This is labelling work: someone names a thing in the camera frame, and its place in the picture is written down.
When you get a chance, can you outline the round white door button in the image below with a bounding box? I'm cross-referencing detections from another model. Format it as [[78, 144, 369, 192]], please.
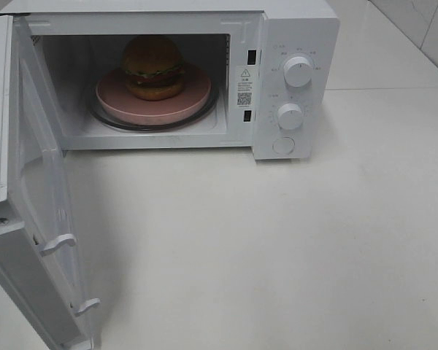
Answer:
[[272, 137, 295, 155]]

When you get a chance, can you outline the burger with lettuce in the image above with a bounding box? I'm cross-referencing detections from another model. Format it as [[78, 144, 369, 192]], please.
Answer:
[[120, 35, 184, 101]]

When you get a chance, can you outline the pink round plate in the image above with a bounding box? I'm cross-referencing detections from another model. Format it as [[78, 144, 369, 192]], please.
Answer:
[[96, 64, 215, 127]]

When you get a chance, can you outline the white microwave door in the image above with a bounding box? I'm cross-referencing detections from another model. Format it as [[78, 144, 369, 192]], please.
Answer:
[[0, 15, 99, 349]]

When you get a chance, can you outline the lower white timer knob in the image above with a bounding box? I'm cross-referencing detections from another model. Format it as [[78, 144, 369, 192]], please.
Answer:
[[277, 103, 304, 131]]

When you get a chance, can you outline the white warning label sticker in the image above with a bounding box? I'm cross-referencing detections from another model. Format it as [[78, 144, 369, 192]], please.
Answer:
[[233, 65, 258, 109]]

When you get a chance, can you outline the white microwave oven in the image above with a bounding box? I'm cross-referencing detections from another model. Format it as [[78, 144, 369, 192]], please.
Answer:
[[0, 1, 339, 160]]

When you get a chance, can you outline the upper white power knob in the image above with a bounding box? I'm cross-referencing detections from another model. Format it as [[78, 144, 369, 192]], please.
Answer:
[[283, 55, 314, 88]]

